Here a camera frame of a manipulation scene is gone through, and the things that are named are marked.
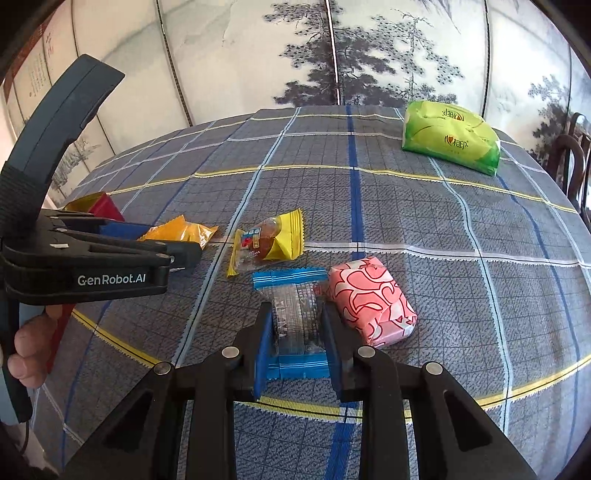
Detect green tissue pack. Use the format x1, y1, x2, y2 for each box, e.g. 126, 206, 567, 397
401, 100, 502, 177

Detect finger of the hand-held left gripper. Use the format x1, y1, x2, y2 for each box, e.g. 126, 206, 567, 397
52, 239, 173, 270
61, 215, 204, 272

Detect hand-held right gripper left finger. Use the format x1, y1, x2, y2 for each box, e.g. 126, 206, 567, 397
58, 301, 275, 480

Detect grey plaid tablecloth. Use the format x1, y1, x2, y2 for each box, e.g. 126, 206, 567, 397
28, 105, 591, 480

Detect yellow jelly snack packet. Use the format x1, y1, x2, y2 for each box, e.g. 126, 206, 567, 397
226, 209, 305, 278

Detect orange snack packet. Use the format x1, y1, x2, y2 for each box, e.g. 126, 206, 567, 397
137, 215, 219, 248

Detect pink patterned packet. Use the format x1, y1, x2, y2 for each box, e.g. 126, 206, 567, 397
326, 257, 419, 349

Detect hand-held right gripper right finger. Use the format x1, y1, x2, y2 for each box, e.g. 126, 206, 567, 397
320, 304, 539, 480

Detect red candy box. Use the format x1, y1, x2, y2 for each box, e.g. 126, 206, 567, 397
46, 191, 126, 374

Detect person's left hand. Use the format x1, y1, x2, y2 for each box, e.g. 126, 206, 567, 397
6, 306, 64, 391

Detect folding screen with painted trees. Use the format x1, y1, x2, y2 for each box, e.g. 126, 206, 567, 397
0, 0, 591, 206

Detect blue clear-window snack packet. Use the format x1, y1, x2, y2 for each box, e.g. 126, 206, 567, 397
252, 268, 329, 381

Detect dark wooden chair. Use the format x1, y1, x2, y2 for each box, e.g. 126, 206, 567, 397
547, 112, 591, 222

